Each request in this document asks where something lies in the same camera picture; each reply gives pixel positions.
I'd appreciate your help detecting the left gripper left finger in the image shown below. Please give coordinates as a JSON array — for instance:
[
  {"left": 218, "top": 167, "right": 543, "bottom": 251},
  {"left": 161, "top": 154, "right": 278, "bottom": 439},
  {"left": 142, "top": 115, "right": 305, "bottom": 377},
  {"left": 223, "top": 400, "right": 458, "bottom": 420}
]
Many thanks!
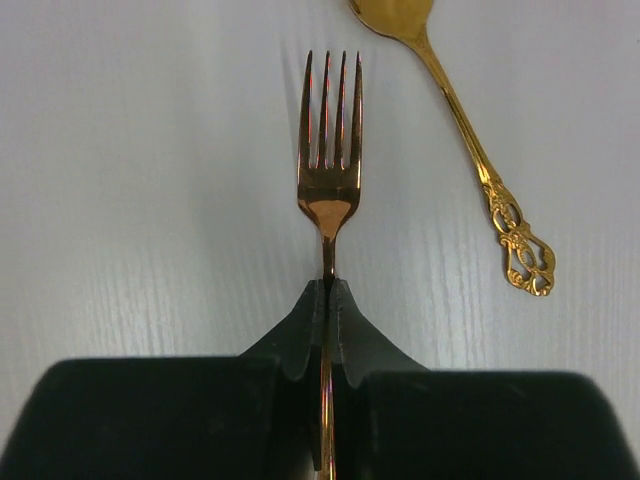
[{"left": 1, "top": 280, "right": 325, "bottom": 479}]

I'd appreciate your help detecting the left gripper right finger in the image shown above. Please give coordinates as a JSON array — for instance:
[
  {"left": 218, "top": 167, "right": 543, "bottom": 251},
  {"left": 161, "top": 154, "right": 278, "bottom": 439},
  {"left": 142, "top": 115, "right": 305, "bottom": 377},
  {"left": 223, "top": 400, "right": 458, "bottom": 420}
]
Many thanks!
[{"left": 328, "top": 280, "right": 639, "bottom": 479}]

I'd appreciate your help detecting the gold fork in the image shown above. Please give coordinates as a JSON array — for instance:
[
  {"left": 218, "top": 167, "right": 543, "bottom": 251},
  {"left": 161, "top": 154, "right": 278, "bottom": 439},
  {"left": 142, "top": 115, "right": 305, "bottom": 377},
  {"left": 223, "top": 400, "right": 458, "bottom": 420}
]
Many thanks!
[{"left": 297, "top": 50, "right": 363, "bottom": 479}]

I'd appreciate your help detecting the gold spoon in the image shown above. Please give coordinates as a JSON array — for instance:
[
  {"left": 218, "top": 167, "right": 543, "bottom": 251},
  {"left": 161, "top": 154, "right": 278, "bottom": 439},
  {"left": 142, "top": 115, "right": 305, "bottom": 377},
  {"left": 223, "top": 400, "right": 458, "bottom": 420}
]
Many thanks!
[{"left": 349, "top": 0, "right": 556, "bottom": 297}]

